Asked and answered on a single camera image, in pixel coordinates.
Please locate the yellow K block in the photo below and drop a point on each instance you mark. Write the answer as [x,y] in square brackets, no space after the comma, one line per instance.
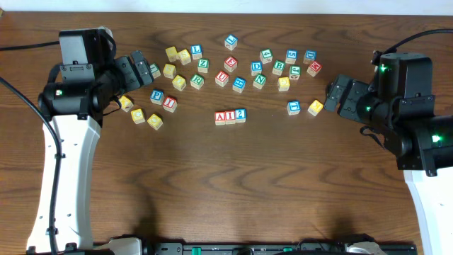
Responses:
[126,103]

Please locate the yellow S block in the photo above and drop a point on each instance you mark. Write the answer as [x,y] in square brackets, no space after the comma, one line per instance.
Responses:
[169,71]

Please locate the yellow M block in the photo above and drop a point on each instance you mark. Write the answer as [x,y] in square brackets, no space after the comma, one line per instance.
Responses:
[172,54]

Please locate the blue l block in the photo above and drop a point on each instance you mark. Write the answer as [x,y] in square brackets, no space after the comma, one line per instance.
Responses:
[231,42]
[196,51]

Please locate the blue L block top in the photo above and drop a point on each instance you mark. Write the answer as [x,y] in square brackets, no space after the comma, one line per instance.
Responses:
[231,42]

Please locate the yellow block far right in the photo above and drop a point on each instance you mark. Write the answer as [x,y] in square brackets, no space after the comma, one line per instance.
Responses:
[315,107]

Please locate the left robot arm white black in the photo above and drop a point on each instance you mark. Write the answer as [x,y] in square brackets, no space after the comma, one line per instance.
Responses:
[73,104]

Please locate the red U block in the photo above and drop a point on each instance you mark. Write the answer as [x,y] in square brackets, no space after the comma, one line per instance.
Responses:
[221,78]

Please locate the green 7 block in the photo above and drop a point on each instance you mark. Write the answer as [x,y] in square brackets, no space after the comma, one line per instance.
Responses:
[155,71]

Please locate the blue T block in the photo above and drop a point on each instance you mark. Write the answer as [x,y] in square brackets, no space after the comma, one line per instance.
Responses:
[293,107]

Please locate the blue H block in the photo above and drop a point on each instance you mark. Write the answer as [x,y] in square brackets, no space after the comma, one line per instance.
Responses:
[239,84]

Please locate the blue d block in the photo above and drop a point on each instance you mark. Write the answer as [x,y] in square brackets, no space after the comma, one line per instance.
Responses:
[309,56]
[256,68]

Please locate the red i block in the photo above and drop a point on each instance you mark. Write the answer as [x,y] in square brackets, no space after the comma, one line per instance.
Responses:
[170,104]
[230,117]

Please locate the yellow S block ladybug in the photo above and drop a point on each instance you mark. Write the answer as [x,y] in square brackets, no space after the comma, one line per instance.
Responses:
[184,57]

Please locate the red A block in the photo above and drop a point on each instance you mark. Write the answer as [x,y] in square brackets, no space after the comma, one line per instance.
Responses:
[220,118]

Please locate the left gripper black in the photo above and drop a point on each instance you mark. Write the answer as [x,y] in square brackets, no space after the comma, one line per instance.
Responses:
[131,81]

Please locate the yellow C block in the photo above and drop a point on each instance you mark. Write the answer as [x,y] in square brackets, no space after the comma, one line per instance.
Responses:
[138,116]

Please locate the blue L block left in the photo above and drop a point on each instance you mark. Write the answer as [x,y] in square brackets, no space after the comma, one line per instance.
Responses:
[196,51]

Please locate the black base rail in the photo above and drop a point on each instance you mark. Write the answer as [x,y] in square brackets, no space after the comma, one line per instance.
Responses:
[352,244]

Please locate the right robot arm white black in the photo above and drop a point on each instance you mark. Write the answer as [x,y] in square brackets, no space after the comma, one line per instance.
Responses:
[399,105]

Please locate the green 4 block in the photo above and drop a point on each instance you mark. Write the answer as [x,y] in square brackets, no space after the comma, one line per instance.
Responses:
[266,56]

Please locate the yellow o block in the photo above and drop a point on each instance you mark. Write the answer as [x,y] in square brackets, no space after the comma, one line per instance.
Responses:
[179,82]
[155,121]

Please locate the blue D block right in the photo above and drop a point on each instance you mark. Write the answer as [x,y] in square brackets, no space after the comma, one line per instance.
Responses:
[309,56]

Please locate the green N block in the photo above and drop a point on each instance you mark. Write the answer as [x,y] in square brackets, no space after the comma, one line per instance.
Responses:
[259,81]

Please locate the yellow O block upper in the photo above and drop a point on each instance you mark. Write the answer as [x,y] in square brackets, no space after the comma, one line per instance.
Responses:
[179,82]

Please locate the green R block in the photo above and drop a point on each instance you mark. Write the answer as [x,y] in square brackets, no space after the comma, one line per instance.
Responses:
[197,81]

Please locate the blue D block middle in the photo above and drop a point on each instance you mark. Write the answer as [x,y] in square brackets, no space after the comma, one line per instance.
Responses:
[256,68]

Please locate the red E block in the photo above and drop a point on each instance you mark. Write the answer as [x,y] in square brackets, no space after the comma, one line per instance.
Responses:
[230,64]

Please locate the yellow O block lower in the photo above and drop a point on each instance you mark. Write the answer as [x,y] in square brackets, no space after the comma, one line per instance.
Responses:
[155,121]

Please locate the green Z block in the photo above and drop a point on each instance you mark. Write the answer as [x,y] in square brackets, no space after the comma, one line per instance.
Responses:
[203,65]

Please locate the blue 2 block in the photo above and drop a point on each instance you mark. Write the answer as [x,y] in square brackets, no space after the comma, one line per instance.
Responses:
[240,115]

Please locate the green B block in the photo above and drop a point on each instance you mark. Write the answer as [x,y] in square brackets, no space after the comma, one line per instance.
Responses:
[278,67]

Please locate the blue P block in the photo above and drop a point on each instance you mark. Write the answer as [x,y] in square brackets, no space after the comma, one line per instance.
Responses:
[157,97]

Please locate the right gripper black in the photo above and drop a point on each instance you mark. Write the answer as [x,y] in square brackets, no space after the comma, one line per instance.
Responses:
[336,90]

